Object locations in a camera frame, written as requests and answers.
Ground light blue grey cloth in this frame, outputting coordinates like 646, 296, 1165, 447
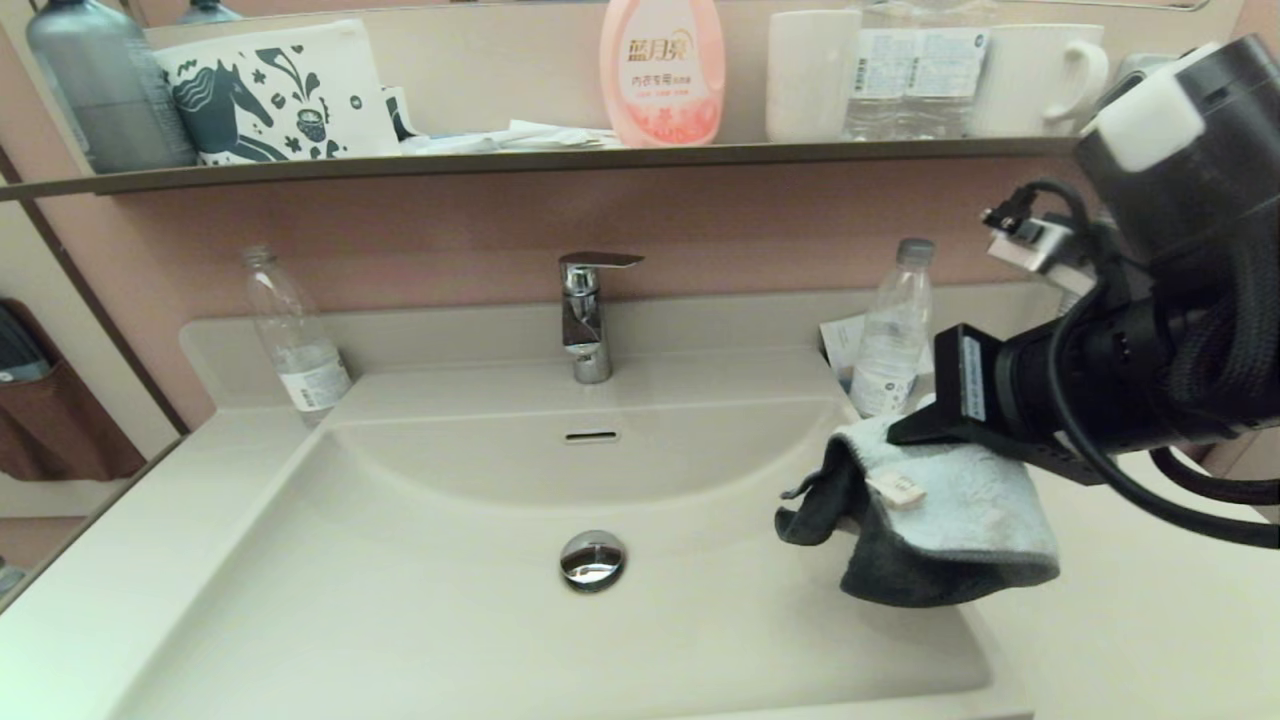
775, 415, 1061, 609

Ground chrome faucet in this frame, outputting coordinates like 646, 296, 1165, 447
558, 250, 645, 386

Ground beige sink basin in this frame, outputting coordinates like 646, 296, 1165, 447
105, 345, 1031, 720

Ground grey-capped clear plastic bottle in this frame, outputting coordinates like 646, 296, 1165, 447
850, 237, 936, 419

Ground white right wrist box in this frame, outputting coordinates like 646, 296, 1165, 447
1093, 42, 1223, 173

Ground white hair dryer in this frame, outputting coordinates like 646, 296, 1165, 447
1085, 50, 1181, 126

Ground water bottles on shelf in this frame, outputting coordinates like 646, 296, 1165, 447
845, 0, 919, 141

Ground chrome drain stopper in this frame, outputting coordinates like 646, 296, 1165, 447
558, 529, 627, 593

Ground pink detergent bottle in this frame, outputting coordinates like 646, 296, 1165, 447
599, 0, 726, 149

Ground white papers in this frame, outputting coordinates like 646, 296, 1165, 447
400, 120, 621, 156

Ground small white printed pouch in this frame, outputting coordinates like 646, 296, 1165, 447
380, 87, 421, 143

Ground capless clear plastic bottle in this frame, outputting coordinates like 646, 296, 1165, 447
240, 245, 354, 431

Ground white horse print pouch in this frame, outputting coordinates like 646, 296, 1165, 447
153, 20, 401, 168

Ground brown hanging bag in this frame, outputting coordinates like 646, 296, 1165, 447
0, 298, 148, 484

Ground grey translucent bottle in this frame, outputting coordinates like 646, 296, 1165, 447
27, 0, 198, 176

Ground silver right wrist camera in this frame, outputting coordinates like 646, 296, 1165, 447
985, 213, 1079, 276

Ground thick black right arm hose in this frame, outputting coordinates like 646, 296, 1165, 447
1165, 215, 1280, 421

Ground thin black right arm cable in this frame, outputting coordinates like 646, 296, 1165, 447
983, 178, 1280, 551

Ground white mug with handle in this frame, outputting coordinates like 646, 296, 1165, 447
967, 23, 1109, 139

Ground white handleless cup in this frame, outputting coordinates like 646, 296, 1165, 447
766, 10, 861, 143

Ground long brown wall shelf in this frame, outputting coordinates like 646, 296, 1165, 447
0, 135, 1091, 204

